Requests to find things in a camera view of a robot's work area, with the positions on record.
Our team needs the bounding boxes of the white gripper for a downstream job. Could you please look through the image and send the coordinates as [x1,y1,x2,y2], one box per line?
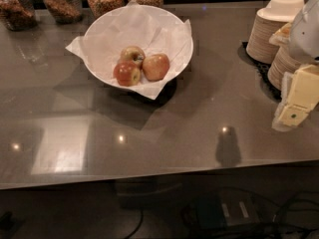
[269,0,319,131]

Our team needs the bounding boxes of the glass jar dark granola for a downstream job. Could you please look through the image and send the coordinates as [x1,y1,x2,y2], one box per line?
[0,0,37,31]

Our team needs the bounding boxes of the black rubber mat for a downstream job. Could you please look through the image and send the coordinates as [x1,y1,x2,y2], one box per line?
[245,53,281,103]

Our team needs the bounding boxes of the glass jar labelled granola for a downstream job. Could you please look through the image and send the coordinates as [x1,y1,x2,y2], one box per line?
[43,0,83,24]

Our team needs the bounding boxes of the red apple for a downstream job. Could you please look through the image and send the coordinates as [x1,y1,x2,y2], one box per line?
[142,53,170,81]
[113,61,141,87]

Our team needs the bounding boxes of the white paper liner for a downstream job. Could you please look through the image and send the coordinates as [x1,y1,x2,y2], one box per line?
[65,1,193,101]

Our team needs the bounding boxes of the white bowl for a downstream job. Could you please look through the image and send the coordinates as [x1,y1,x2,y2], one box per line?
[80,4,194,88]

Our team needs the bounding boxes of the back stack paper bowls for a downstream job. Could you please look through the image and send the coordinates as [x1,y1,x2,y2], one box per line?
[246,0,304,64]

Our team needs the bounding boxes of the black floor cable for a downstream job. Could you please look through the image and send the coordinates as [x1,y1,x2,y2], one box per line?
[123,209,145,239]

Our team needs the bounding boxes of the black power box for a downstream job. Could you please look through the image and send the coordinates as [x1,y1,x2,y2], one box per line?
[181,191,261,232]

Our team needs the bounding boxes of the yellow-red apple back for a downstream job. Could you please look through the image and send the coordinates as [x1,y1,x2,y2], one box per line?
[119,46,146,68]

